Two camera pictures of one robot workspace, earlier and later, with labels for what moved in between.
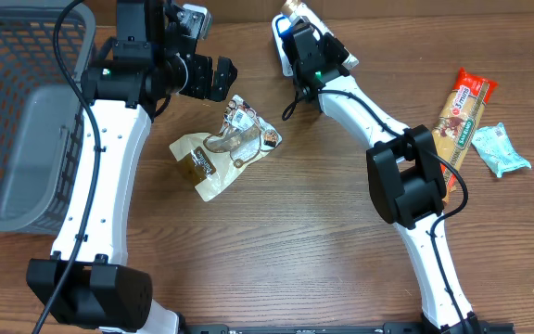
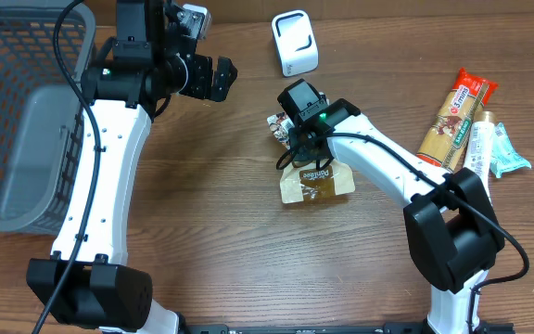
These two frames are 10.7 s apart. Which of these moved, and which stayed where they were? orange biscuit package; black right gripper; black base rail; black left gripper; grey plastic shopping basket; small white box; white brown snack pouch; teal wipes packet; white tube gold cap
Moved: white tube gold cap; white brown snack pouch; black right gripper
Stayed: orange biscuit package; black base rail; teal wipes packet; black left gripper; grey plastic shopping basket; small white box
